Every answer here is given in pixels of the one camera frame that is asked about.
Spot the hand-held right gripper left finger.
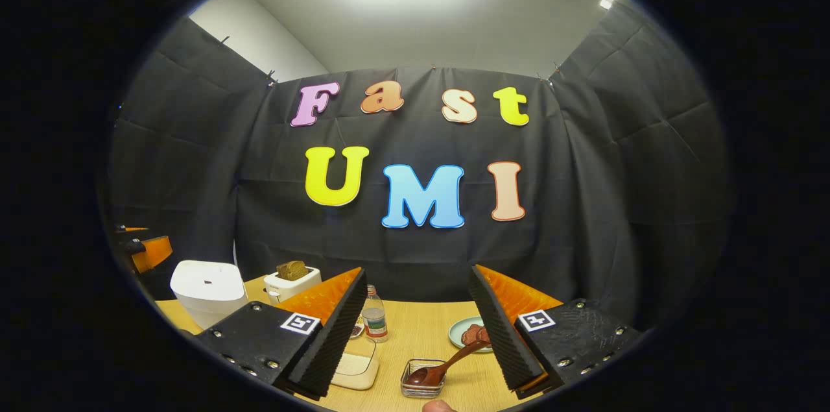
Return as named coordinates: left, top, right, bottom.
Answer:
left=195, top=267, right=368, bottom=400

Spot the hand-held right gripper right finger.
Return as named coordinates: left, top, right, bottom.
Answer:
left=468, top=264, right=643, bottom=400

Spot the white rice heap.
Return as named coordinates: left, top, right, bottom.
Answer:
left=334, top=354, right=375, bottom=378

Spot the dark wooden spoon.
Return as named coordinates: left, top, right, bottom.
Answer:
left=405, top=339, right=492, bottom=389

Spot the white rice cooker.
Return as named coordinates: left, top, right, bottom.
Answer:
left=170, top=260, right=249, bottom=330

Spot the metal wire chopstick holder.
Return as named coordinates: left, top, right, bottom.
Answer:
left=400, top=358, right=447, bottom=398

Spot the pale green plate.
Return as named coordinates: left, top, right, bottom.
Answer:
left=449, top=317, right=493, bottom=354

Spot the clear glass container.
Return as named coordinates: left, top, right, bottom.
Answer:
left=329, top=334, right=379, bottom=391

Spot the clear plastic water bottle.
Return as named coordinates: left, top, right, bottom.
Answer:
left=362, top=284, right=390, bottom=343

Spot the white toaster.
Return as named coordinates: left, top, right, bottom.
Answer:
left=263, top=266, right=322, bottom=305

